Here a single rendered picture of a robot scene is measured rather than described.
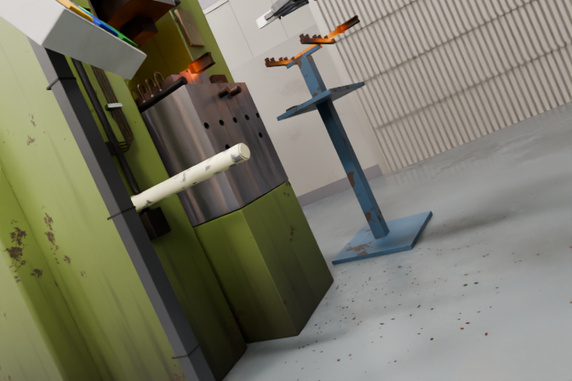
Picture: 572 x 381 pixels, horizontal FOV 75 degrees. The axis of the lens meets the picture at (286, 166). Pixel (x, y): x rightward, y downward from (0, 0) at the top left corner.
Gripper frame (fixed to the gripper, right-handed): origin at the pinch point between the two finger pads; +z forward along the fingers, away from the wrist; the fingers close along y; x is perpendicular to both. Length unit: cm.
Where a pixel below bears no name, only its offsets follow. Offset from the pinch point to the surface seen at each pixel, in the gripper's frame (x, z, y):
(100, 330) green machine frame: -71, 80, -44
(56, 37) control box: -7, 11, -67
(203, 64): -0.5, 29.5, -0.5
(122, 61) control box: -6, 20, -46
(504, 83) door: -64, -69, 265
